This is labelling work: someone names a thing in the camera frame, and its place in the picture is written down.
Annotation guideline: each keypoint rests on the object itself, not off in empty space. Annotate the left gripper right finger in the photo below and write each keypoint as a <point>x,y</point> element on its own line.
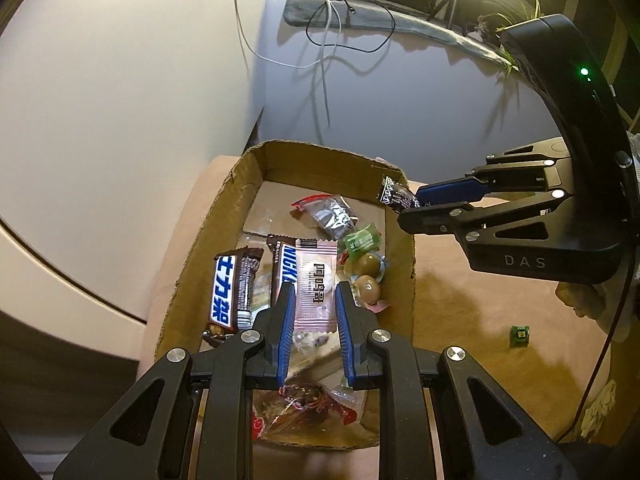
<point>440,411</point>

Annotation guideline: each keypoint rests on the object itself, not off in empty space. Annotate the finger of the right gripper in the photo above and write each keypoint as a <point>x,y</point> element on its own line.
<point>525,217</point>
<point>504,176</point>

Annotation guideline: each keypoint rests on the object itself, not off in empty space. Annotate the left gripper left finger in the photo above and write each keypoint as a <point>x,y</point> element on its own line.
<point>190,415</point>

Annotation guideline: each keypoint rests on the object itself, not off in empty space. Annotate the black white candy packet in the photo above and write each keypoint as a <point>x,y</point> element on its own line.
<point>396,196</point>

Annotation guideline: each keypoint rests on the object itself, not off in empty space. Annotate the red clear brownie bag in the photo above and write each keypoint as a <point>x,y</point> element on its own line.
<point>294,410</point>

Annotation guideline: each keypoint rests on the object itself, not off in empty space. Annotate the green candy packet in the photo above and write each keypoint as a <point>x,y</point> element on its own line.
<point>356,244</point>

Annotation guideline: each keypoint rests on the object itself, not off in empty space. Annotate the colourful egg-shaped toy candy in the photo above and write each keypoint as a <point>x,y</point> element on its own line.
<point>365,276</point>

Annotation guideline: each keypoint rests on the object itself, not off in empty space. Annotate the clear cracker pack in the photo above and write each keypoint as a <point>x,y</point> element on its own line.
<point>313,354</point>

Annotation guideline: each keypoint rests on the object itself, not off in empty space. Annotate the blue white Chinese Snickers bar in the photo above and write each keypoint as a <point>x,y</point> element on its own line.
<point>230,309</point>

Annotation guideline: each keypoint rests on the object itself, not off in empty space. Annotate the red clear small snack bag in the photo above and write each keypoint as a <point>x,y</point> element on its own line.
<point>332,214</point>

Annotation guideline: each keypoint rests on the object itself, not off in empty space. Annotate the pink candy packet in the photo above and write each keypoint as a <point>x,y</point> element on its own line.
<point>315,303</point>

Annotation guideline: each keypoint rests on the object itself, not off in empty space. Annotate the white gloved right hand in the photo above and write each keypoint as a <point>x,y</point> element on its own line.
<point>600,302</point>

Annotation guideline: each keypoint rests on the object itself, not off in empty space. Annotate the small green chip piece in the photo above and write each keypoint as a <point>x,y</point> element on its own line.
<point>519,336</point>

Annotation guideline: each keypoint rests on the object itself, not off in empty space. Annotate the brown cardboard box tray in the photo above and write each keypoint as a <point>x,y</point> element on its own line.
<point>254,201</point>

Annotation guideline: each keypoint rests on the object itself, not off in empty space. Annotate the grey windowsill mat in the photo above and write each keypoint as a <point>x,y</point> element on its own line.
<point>369,16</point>

